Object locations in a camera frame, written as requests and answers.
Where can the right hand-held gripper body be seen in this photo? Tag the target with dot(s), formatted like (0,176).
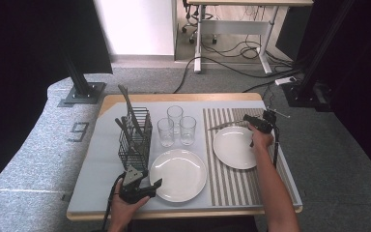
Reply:
(265,124)

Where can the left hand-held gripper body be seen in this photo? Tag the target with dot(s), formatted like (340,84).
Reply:
(132,190)

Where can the silver table knife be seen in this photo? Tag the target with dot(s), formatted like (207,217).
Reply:
(225,125)

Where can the white plate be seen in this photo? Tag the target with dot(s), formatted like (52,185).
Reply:
(182,175)
(232,148)

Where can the silver fork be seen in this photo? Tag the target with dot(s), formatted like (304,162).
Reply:
(147,122)

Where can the clear drinking glass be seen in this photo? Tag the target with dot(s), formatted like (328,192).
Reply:
(165,133)
(175,112)
(187,132)

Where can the person's right hand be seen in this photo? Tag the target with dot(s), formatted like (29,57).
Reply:
(262,140)

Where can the person's left hand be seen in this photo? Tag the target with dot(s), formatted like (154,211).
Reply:
(122,212)

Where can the white power strip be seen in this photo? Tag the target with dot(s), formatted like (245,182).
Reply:
(285,80)

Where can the black metal stand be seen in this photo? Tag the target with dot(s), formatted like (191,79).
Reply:
(306,96)
(83,93)

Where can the grey striped placemat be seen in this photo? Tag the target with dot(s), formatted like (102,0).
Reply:
(235,190)

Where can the black office chair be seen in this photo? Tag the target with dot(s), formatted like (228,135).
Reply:
(188,9)

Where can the white partition panel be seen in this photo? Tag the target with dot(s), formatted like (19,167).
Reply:
(138,29)

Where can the white desk with metal frame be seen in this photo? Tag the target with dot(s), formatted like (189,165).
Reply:
(235,27)

